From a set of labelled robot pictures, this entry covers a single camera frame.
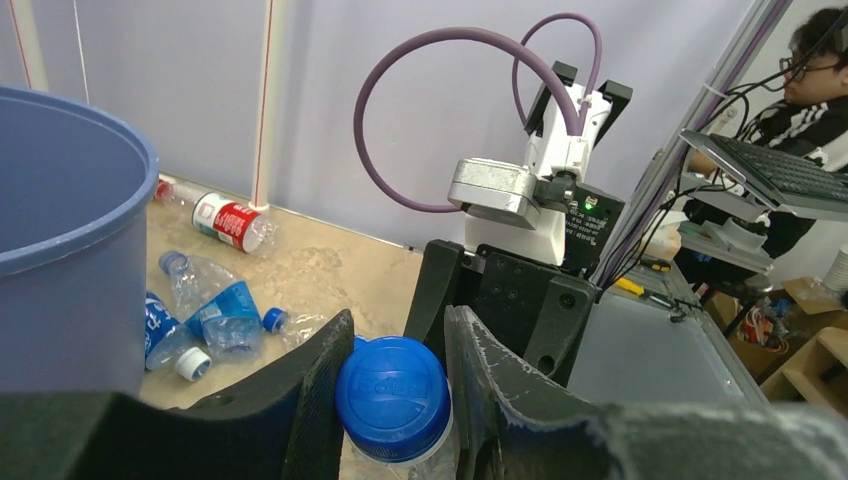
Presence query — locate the aluminium frame rail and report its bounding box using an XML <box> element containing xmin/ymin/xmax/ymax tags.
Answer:
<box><xmin>592</xmin><ymin>0</ymin><xmax>793</xmax><ymax>293</ymax></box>

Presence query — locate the seated person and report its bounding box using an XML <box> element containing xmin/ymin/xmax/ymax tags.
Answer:
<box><xmin>682</xmin><ymin>6</ymin><xmax>848</xmax><ymax>286</ymax></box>

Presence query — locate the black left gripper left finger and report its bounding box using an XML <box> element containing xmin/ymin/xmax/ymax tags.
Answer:
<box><xmin>1</xmin><ymin>310</ymin><xmax>354</xmax><ymax>479</ymax></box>

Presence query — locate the red label bottle by pipe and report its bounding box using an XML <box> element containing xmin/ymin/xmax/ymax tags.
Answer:
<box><xmin>154</xmin><ymin>175</ymin><xmax>278</xmax><ymax>258</ymax></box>

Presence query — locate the clear bottle white cap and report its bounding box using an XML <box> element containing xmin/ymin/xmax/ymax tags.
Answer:
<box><xmin>144</xmin><ymin>291</ymin><xmax>212</xmax><ymax>382</ymax></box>

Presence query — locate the black keyboard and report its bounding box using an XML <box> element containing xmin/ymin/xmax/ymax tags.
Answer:
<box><xmin>679</xmin><ymin>129</ymin><xmax>847</xmax><ymax>222</ymax></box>

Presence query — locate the small clear bottle blue cap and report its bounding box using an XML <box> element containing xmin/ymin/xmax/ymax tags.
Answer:
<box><xmin>262</xmin><ymin>307</ymin><xmax>329</xmax><ymax>353</ymax></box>

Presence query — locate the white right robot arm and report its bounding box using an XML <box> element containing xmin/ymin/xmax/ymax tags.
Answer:
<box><xmin>404</xmin><ymin>62</ymin><xmax>632</xmax><ymax>384</ymax></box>

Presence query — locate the white pipe frame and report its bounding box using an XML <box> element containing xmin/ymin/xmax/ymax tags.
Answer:
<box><xmin>1</xmin><ymin>0</ymin><xmax>288</xmax><ymax>212</ymax></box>

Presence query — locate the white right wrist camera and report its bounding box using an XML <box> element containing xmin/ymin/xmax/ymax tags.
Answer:
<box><xmin>448</xmin><ymin>158</ymin><xmax>577</xmax><ymax>266</ymax></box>

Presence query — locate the blue plastic bin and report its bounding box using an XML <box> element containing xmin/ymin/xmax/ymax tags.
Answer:
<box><xmin>1</xmin><ymin>86</ymin><xmax>159</xmax><ymax>396</ymax></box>

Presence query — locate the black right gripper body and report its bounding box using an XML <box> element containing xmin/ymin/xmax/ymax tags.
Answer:
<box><xmin>404</xmin><ymin>240</ymin><xmax>596</xmax><ymax>386</ymax></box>

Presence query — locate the Pepsi bottle blue label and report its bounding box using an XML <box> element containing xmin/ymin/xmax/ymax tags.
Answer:
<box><xmin>335</xmin><ymin>335</ymin><xmax>458</xmax><ymax>479</ymax></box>

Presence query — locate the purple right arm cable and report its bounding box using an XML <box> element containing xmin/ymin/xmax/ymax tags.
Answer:
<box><xmin>352</xmin><ymin>12</ymin><xmax>605</xmax><ymax>215</ymax></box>

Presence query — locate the crushed blue label bottle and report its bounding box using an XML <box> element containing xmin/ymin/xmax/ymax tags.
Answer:
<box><xmin>158</xmin><ymin>250</ymin><xmax>263</xmax><ymax>363</ymax></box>

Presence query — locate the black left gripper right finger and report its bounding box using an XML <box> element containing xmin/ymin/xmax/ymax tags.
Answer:
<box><xmin>444</xmin><ymin>306</ymin><xmax>847</xmax><ymax>479</ymax></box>

